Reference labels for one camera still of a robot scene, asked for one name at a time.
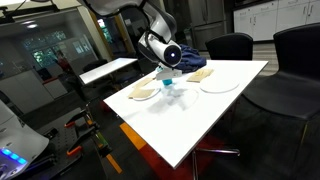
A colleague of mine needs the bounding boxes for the flat white round plate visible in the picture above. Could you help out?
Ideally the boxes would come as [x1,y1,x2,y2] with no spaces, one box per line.
[199,79,241,95]

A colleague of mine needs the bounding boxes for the person in red shirt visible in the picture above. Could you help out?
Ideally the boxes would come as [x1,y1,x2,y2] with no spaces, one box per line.
[54,49,74,76]

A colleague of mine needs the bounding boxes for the small black chair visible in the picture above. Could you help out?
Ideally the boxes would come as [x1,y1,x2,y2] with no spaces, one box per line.
[204,32,255,62]

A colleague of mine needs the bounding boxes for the orange handled black clamp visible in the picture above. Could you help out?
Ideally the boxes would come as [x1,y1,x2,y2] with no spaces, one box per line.
[63,109,95,130]
[65,122,102,158]

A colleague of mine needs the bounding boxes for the black overhead bar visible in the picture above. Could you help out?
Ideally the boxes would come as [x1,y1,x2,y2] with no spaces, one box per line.
[0,4,59,25]

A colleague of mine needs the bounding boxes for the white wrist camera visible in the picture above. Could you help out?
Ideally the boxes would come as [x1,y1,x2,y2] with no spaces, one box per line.
[154,67,184,81]

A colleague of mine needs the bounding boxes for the large black chair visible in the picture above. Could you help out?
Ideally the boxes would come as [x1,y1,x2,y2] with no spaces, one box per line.
[241,22,320,158]

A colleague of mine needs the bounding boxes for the wooden framed glass door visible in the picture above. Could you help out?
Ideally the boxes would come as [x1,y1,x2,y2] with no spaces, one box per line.
[86,9,138,60]

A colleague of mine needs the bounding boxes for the metal table leg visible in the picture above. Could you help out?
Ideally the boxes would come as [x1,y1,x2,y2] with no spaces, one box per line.
[191,147,241,180]

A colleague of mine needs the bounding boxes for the tan cardboard piece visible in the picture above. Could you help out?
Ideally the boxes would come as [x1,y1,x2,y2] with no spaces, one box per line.
[126,87,156,100]
[132,76,155,89]

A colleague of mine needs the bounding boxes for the dark blue cloth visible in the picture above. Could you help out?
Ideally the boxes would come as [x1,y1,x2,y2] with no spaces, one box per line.
[175,43,208,74]

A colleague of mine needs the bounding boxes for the stainless steel refrigerator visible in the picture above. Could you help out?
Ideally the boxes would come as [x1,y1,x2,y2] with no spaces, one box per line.
[187,0,228,52]

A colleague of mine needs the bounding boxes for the white kitchen cabinets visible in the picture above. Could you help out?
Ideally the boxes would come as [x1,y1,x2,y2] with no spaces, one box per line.
[232,0,320,43]

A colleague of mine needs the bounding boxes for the blue plastic cup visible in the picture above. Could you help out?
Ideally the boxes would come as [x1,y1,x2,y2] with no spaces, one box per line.
[157,65,174,87]

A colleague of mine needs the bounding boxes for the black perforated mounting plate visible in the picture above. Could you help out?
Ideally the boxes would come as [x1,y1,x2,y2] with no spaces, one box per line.
[29,123,109,180]

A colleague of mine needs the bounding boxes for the white background table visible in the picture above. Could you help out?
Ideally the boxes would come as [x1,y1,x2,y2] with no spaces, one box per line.
[78,57,139,86]

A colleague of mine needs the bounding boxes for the small white plate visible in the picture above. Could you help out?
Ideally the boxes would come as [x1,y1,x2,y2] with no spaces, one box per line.
[131,86,162,102]

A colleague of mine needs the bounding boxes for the tan folded cloth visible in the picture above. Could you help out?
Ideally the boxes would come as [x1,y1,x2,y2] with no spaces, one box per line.
[186,67,215,84]

